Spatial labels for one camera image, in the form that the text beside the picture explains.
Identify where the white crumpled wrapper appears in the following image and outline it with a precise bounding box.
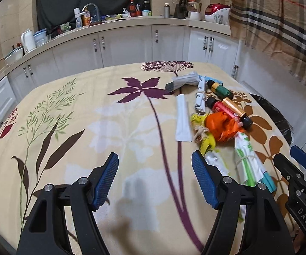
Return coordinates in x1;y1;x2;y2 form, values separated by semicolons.
204;151;232;177

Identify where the gold bottle black cap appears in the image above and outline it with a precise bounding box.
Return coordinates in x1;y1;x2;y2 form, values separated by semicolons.
222;98;254;131

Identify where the white kettle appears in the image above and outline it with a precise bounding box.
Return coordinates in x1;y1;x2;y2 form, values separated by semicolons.
21;29;37;54

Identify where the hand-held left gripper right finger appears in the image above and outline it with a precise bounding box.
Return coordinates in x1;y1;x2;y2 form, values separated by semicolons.
191;150;295;255

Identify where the black knife block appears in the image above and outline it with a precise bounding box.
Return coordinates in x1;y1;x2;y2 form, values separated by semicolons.
175;0;189;20

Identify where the orange plastic bag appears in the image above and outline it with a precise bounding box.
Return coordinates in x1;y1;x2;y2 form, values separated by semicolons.
205;112;245;144

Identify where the plaid cloth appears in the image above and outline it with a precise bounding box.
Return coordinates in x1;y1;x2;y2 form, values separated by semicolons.
229;0;306;85

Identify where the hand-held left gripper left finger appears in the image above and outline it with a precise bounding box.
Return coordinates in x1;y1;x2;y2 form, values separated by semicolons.
16;152;119;255

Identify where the teal packet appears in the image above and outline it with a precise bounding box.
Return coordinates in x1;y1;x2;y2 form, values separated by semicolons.
262;171;278;192

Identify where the grey foil packet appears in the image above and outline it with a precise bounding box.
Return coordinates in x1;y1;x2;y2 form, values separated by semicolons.
165;71;198;92

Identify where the trash bin with black bag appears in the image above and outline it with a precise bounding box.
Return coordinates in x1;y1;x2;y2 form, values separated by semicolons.
250;93;294;145

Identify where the green label dark bottle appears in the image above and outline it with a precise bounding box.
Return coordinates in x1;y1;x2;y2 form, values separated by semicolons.
207;80;234;100

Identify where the pot with glass lid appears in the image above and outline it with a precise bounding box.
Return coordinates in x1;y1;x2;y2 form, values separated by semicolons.
4;46;24;64

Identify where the white blender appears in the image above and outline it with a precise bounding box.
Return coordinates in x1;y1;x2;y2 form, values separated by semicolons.
187;0;202;20

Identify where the white cleaner bottle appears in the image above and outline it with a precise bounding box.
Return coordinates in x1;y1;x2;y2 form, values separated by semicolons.
73;7;83;28

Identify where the floral tablecloth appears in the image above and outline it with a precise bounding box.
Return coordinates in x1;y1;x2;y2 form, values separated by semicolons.
0;61;294;255

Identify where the red bottle black cap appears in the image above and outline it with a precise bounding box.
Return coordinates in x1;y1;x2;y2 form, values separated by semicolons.
206;97;240;120

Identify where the chrome faucet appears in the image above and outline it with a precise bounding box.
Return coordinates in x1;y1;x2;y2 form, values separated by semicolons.
83;3;100;22

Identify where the white paper sleeve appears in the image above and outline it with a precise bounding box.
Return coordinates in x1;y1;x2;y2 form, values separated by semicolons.
175;93;193;142

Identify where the clear plastic container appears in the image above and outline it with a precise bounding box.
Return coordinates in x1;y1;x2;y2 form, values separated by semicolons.
34;30;49;47

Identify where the yellow crumpled wrapper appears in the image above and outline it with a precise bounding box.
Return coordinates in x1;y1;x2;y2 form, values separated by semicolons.
191;114;217;154

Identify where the white green packet bundle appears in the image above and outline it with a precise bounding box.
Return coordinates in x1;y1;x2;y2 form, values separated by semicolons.
234;133;269;186

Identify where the red white rice cooker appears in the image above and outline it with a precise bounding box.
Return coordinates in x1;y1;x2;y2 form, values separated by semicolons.
205;3;232;24

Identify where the light blue tube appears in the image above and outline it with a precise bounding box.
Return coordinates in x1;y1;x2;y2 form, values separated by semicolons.
204;76;224;85

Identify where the blue white patterned packet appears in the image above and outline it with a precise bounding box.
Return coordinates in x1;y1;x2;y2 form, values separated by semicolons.
194;75;208;113

